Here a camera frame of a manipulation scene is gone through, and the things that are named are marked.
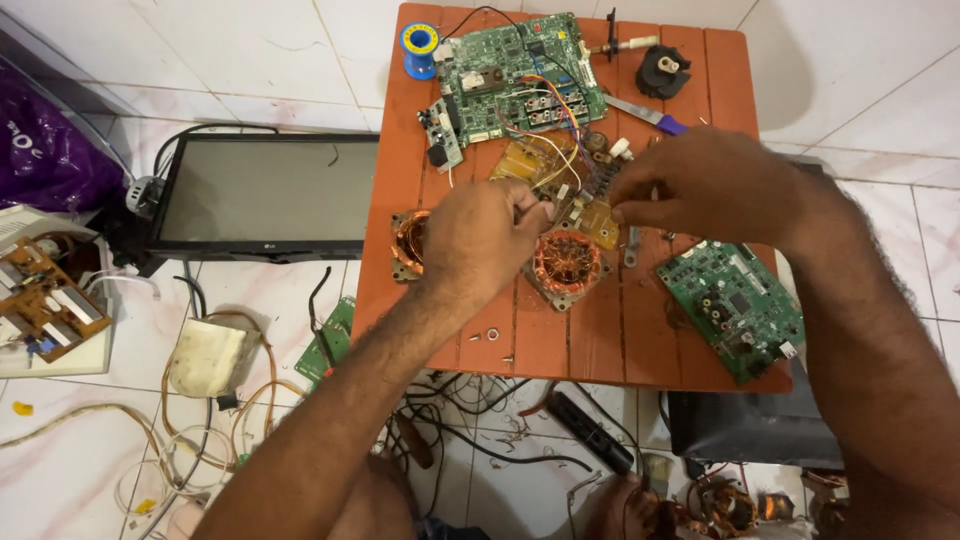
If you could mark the person's right hand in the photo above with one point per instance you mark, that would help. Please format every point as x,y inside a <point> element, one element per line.
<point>694,187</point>

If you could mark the person's left hand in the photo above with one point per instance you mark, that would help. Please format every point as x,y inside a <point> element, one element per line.
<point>469,240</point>

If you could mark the person's left fingers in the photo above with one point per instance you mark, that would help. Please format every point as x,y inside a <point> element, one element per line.
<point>534,202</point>

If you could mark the person's right fingers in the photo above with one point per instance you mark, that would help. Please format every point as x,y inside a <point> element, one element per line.
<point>637,196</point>

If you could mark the yellow-brown circuit board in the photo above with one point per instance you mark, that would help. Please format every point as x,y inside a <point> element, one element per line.
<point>559,180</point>

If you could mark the copper motor stator winding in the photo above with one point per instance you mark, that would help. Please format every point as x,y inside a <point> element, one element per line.
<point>567,266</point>

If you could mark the small grey-green circuit board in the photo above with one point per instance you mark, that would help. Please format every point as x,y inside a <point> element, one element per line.
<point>441,133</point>

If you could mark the black plastic motor part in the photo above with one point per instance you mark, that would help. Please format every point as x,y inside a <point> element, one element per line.
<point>662,71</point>

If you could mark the large green circuit board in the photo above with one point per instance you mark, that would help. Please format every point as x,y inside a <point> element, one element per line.
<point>521,71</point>

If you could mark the orange wooden table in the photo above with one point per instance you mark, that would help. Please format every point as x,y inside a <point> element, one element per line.
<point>660,330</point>

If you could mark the green circuit board with ports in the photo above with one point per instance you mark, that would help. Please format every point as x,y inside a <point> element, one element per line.
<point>731,307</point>

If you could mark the black remote control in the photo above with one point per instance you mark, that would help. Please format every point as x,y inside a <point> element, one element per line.
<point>589,433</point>

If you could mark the small green board strip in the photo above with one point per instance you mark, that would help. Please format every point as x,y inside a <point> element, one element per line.
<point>328,341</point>

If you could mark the black device casing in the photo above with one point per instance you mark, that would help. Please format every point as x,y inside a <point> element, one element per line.
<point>750,427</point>

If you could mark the black flat monitor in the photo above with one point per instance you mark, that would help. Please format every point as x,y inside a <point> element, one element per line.
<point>262,191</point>

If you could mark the copper motor windings pile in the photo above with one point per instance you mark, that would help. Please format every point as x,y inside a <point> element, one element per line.
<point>739,502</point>

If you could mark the person's knee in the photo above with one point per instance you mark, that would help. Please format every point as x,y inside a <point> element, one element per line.
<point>375,499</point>

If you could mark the dirty white power box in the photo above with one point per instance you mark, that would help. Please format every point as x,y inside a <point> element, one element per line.
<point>211,356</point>

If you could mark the grey round fan motor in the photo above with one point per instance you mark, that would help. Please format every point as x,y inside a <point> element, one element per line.
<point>144,193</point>

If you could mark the purple plastic bag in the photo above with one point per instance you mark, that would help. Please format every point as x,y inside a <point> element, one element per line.
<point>45,150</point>

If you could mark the brown power supply board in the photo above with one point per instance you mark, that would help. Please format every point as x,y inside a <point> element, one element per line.
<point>45,300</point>

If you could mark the white plastic tray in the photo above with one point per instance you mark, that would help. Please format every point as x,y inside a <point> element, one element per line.
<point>56,352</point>

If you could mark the small metal bracket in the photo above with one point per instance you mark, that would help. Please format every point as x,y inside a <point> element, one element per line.
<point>631,247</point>

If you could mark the copper coil on metal frame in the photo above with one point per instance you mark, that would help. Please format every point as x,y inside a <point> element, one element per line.
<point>409,244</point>

